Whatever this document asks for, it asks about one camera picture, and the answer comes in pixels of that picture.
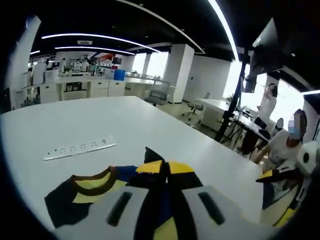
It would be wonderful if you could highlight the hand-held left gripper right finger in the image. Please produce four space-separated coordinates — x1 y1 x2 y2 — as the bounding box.
167 161 266 240

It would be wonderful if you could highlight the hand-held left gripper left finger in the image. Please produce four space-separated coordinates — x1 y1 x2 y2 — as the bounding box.
82 159 168 240

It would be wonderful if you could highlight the blue yellow black garment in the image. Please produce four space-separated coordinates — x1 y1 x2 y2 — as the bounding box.
44 146 200 240

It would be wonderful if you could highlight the white power strip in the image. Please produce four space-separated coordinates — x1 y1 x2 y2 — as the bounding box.
43 134 118 161

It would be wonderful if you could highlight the white office desk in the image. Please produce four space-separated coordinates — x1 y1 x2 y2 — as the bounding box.
197 98 271 141

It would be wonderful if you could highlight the black monitor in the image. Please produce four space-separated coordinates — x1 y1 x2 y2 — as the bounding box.
243 17 285 94

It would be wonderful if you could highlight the grey mesh office chair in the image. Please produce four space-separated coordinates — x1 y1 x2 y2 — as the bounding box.
144 79 172 107

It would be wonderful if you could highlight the white counter with cabinets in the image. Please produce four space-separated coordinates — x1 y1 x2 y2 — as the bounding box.
39 74 156 102

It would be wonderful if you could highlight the narrow white pillar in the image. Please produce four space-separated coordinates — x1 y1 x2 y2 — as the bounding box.
163 44 195 105

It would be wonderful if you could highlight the blue plastic box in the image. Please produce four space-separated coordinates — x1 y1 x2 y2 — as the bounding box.
114 69 127 81

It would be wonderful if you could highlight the long ceiling light strip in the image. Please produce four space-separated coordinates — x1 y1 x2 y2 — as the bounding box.
208 0 239 61
41 33 161 54
54 46 134 55

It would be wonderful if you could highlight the wide white pillar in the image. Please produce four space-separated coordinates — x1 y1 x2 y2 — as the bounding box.
7 17 42 106

